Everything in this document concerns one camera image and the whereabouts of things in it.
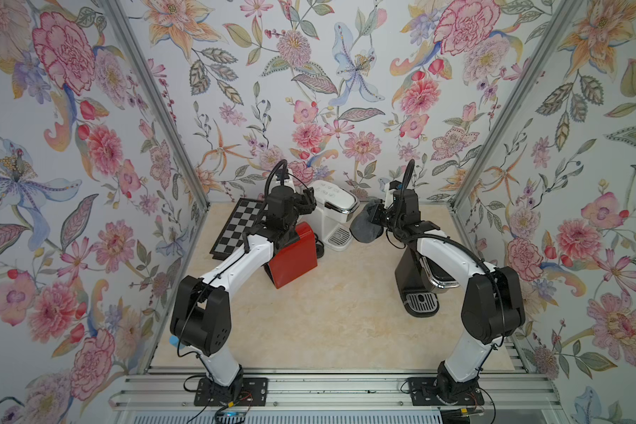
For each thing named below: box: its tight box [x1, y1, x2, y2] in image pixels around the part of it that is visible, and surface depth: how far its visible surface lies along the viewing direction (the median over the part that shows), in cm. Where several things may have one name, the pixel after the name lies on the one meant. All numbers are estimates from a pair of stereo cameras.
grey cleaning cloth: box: [349, 199, 384, 244], surface depth 91 cm
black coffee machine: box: [394, 245, 461, 318], surface depth 90 cm
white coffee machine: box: [310, 180, 360, 251], surface depth 95 cm
